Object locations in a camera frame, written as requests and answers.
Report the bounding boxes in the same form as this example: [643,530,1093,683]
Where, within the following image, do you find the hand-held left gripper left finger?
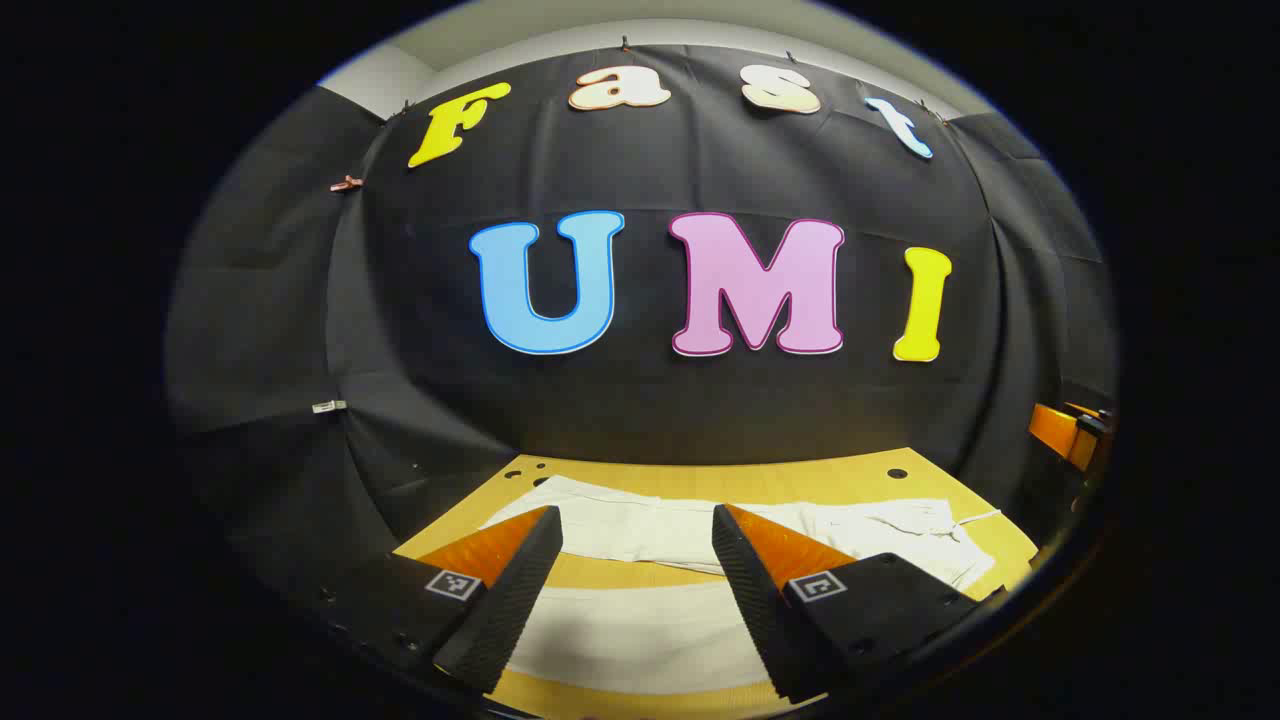
[318,505,565,695]

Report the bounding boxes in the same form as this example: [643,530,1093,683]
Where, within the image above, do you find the white jeans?
[480,475,1002,696]

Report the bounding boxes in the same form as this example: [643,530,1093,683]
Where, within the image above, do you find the black backdrop cloth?
[165,45,1119,601]

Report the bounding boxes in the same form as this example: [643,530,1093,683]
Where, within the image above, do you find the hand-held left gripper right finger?
[711,503,987,705]

